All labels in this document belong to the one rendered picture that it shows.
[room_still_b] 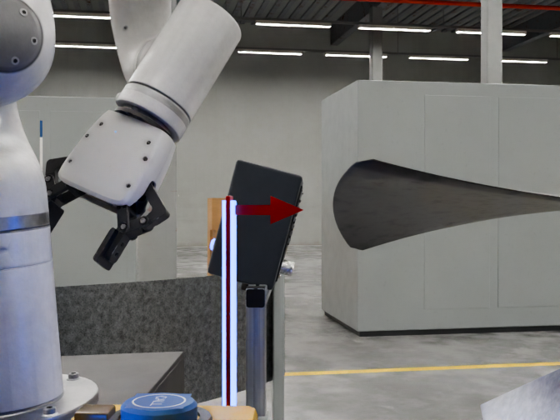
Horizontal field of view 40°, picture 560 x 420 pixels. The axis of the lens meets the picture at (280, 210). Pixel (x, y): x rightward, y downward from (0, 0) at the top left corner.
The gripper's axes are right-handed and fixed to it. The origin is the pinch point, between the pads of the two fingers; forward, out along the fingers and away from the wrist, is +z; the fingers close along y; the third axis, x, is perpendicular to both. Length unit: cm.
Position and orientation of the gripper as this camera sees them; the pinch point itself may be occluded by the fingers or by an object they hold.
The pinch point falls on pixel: (72, 242)
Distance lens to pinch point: 86.7
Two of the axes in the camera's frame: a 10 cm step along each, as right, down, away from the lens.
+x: 2.3, 4.1, 8.8
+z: -4.6, 8.5, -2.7
